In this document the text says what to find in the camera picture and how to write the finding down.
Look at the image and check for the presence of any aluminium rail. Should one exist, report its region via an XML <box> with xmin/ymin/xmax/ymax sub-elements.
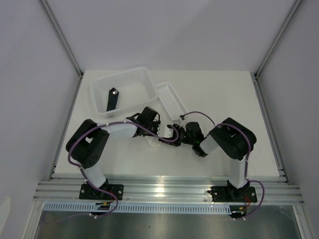
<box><xmin>45</xmin><ymin>74</ymin><xmax>84</xmax><ymax>181</ymax></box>
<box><xmin>33</xmin><ymin>174</ymin><xmax>305</xmax><ymax>205</ymax></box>
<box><xmin>250</xmin><ymin>73</ymin><xmax>290</xmax><ymax>185</ymax></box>

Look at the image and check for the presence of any left aluminium frame post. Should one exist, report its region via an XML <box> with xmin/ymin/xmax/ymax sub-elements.
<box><xmin>38</xmin><ymin>0</ymin><xmax>84</xmax><ymax>78</ymax></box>

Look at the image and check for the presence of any right side aluminium rail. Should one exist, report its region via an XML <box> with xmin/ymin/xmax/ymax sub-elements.
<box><xmin>250</xmin><ymin>73</ymin><xmax>290</xmax><ymax>185</ymax></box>

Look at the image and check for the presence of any right aluminium frame post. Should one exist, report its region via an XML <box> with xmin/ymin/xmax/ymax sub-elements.
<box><xmin>254</xmin><ymin>0</ymin><xmax>306</xmax><ymax>80</ymax></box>

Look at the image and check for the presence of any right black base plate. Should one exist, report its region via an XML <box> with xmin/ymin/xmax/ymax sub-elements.
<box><xmin>207</xmin><ymin>186</ymin><xmax>257</xmax><ymax>203</ymax></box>

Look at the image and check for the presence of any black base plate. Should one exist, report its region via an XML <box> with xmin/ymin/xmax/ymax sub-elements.
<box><xmin>79</xmin><ymin>184</ymin><xmax>124</xmax><ymax>201</ymax></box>
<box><xmin>207</xmin><ymin>186</ymin><xmax>257</xmax><ymax>203</ymax></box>

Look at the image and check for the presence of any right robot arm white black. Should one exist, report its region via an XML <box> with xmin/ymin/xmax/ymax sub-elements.
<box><xmin>160</xmin><ymin>118</ymin><xmax>257</xmax><ymax>201</ymax></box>

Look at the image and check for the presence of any small white plastic tray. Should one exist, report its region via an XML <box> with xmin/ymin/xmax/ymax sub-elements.
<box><xmin>157</xmin><ymin>82</ymin><xmax>187</xmax><ymax>121</ymax></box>

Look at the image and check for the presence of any aluminium frame post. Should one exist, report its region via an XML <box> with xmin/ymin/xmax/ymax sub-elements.
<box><xmin>254</xmin><ymin>0</ymin><xmax>306</xmax><ymax>80</ymax></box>
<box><xmin>38</xmin><ymin>0</ymin><xmax>84</xmax><ymax>78</ymax></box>

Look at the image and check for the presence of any white slotted cable duct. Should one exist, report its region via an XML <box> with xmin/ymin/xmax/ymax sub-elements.
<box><xmin>43</xmin><ymin>201</ymin><xmax>231</xmax><ymax>215</ymax></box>

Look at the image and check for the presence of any large white plastic basket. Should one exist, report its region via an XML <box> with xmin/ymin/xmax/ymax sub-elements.
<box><xmin>90</xmin><ymin>67</ymin><xmax>159</xmax><ymax>118</ymax></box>

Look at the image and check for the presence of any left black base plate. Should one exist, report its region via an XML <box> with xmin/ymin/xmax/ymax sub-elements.
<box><xmin>79</xmin><ymin>184</ymin><xmax>124</xmax><ymax>201</ymax></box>

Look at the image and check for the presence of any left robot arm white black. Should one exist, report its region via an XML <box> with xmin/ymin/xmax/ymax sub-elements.
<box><xmin>66</xmin><ymin>107</ymin><xmax>160</xmax><ymax>199</ymax></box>

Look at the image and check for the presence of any aluminium front rail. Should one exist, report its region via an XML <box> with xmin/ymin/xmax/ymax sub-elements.
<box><xmin>33</xmin><ymin>174</ymin><xmax>305</xmax><ymax>205</ymax></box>

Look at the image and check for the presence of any black strap with buckle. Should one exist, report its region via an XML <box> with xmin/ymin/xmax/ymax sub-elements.
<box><xmin>106</xmin><ymin>87</ymin><xmax>120</xmax><ymax>112</ymax></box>

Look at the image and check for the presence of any left side aluminium rail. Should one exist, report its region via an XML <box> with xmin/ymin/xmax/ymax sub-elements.
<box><xmin>45</xmin><ymin>74</ymin><xmax>84</xmax><ymax>181</ymax></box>

